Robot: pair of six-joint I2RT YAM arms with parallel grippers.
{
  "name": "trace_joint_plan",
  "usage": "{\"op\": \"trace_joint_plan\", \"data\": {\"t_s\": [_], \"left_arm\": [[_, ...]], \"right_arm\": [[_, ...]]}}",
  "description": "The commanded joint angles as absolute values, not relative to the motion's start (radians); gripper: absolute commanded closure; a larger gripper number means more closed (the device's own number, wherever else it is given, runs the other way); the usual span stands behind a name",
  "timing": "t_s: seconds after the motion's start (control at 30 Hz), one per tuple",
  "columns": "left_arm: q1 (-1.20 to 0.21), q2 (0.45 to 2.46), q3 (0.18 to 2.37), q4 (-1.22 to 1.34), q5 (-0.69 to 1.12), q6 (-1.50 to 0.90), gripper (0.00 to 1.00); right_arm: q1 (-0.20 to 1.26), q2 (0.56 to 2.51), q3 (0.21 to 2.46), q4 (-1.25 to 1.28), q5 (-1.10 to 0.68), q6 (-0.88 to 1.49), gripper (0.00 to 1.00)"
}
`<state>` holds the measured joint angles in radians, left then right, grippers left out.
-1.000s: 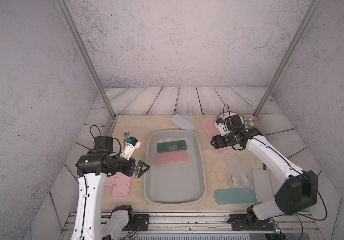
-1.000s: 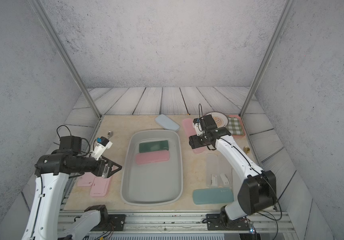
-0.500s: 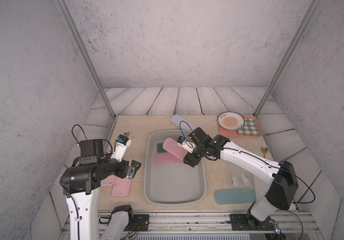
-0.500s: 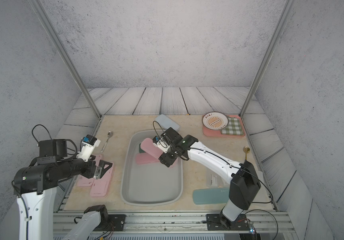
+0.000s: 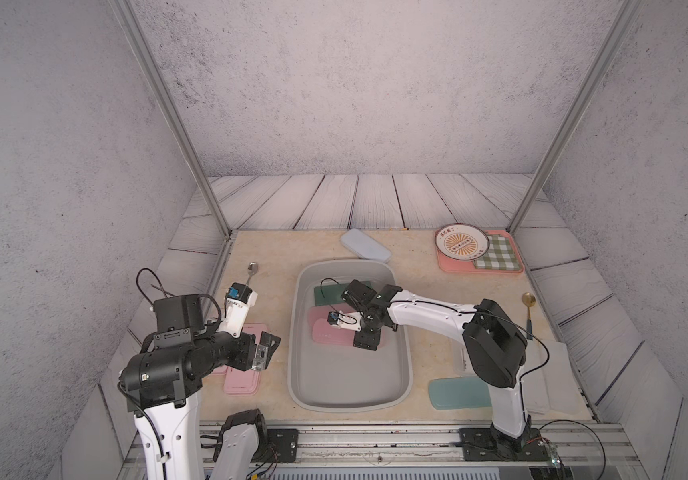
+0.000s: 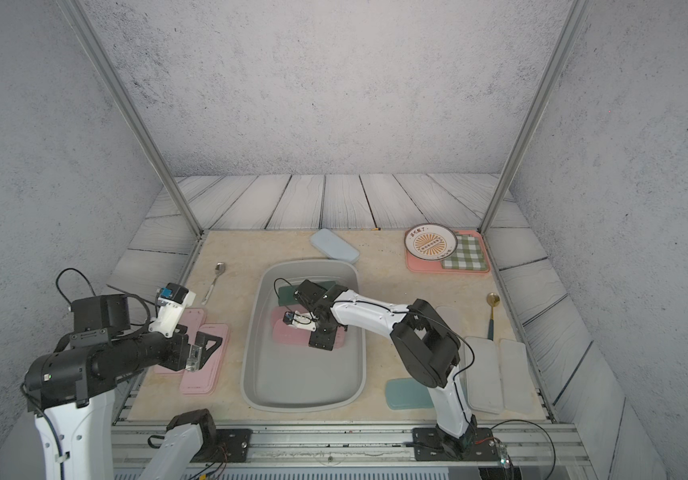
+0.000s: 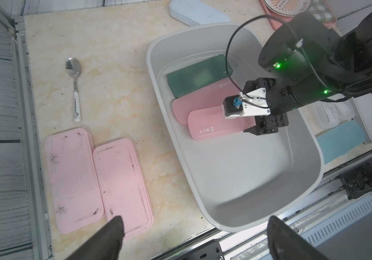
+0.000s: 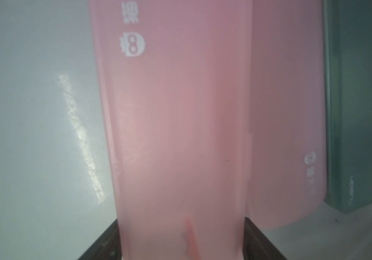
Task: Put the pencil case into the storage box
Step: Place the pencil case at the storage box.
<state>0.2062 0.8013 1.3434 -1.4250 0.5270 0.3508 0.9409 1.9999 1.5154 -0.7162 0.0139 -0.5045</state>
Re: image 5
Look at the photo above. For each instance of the clear translucent pencil case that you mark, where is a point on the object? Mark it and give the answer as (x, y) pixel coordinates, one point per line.
(461, 361)

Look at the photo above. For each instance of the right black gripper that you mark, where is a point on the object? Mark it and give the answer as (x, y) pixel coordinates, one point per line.
(365, 341)

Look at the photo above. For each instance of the pink tray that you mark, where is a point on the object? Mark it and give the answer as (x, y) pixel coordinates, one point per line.
(467, 267)

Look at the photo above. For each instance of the silver spoon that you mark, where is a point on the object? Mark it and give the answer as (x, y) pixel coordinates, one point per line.
(252, 270)

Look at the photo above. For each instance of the dark green pencil case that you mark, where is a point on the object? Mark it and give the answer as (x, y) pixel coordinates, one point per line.
(331, 293)

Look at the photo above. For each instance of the teal pencil case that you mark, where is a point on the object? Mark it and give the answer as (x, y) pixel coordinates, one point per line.
(459, 393)

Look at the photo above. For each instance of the light blue pencil case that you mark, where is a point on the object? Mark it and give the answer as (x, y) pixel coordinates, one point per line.
(364, 246)

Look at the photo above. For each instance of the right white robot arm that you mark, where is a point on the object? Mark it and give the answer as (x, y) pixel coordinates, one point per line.
(495, 345)

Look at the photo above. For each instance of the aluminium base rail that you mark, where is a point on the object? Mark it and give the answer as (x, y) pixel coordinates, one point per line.
(425, 450)

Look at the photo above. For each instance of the green checkered cloth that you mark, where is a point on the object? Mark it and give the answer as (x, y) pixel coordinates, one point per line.
(501, 255)

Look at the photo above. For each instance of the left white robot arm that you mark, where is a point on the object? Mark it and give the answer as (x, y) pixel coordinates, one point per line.
(163, 384)

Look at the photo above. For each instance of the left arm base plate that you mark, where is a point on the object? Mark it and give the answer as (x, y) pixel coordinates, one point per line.
(278, 445)

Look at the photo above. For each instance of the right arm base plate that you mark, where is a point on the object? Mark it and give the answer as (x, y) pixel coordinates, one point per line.
(488, 445)

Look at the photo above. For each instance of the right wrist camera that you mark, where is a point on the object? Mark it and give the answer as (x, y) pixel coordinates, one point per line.
(345, 321)

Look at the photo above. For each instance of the left aluminium frame post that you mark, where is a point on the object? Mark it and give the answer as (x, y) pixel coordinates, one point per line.
(139, 44)

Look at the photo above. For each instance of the aluminium frame post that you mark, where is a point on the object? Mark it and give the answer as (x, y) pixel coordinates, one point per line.
(619, 29)
(139, 44)

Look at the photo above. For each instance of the grey plastic storage box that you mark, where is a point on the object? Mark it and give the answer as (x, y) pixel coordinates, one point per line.
(342, 379)

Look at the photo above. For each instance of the gold spoon dark handle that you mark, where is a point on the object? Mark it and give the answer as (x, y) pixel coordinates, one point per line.
(529, 300)

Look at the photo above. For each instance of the round patterned plate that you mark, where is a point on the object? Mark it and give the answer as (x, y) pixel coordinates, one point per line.
(462, 242)

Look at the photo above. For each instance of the right aluminium frame post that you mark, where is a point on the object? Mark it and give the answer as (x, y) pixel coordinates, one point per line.
(619, 29)

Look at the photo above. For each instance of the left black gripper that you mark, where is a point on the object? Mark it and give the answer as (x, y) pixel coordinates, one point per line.
(245, 356)

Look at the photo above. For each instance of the pink pencil case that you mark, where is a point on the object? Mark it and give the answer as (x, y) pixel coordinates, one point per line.
(244, 383)
(323, 333)
(321, 312)

